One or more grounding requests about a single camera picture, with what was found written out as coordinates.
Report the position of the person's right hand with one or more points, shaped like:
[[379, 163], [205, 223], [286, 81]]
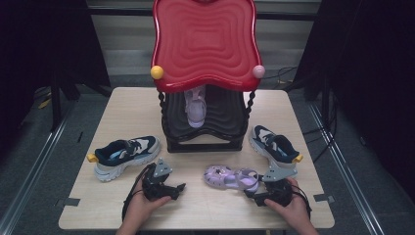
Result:
[[297, 210]]

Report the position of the metal floor rail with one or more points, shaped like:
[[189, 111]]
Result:
[[32, 176], [345, 169]]

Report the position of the purple sandal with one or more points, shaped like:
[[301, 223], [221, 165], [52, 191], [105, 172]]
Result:
[[195, 111], [228, 178]]

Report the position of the black curtain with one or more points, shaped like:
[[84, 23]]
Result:
[[375, 81], [39, 49]]

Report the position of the person's left hand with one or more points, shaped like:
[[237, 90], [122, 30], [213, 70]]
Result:
[[140, 210]]

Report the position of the yellow object on floor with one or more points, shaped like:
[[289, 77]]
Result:
[[44, 103]]

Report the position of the grey tape piece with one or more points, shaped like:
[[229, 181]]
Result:
[[323, 198], [71, 201]]

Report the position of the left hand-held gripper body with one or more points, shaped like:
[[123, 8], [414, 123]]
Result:
[[155, 187]]

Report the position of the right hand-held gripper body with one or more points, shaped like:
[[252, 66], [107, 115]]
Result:
[[280, 192]]

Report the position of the navy and white sneaker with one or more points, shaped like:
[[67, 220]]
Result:
[[130, 150], [277, 147]]

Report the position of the black tape strip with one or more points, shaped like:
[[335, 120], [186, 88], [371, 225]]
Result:
[[80, 137]]

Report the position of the dark metal stand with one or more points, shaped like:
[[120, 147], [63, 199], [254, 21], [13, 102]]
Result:
[[56, 107]]

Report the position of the red and black shoe rack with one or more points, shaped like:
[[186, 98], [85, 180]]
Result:
[[205, 42]]

